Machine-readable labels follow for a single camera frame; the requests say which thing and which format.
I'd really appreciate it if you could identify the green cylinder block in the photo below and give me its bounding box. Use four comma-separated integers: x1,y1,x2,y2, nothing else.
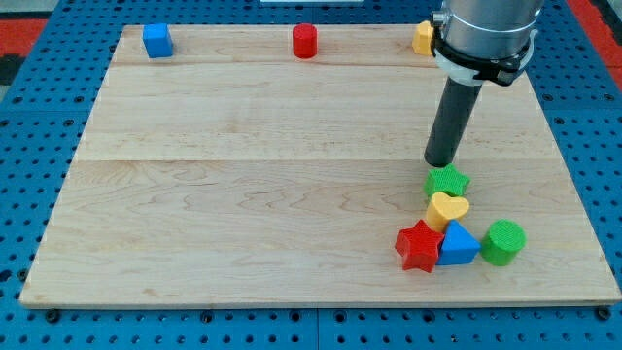
480,219,527,266

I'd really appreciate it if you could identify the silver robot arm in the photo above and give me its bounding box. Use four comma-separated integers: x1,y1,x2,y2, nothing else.
430,0,543,87

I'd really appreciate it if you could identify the blue triangle block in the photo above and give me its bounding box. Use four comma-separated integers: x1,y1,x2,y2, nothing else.
436,220,481,265

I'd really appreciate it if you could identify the wooden board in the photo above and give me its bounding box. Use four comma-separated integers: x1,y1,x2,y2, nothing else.
20,25,621,309

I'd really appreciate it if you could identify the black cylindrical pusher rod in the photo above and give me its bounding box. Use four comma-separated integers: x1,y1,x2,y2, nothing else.
424,78,481,167

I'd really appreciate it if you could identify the red star block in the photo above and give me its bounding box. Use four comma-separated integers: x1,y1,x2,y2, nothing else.
395,220,445,273

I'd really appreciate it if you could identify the green star block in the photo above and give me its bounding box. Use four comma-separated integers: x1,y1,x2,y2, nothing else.
424,163,470,197

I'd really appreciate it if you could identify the yellow hexagon block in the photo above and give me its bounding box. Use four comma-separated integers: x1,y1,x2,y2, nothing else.
411,20,433,56

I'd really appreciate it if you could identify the yellow heart block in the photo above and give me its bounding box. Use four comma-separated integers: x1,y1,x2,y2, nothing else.
425,192,470,232

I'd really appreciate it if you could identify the red cylinder block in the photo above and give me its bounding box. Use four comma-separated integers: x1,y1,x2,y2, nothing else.
292,23,318,59

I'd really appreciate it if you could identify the blue cube block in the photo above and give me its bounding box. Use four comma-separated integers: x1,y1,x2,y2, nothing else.
142,23,173,58

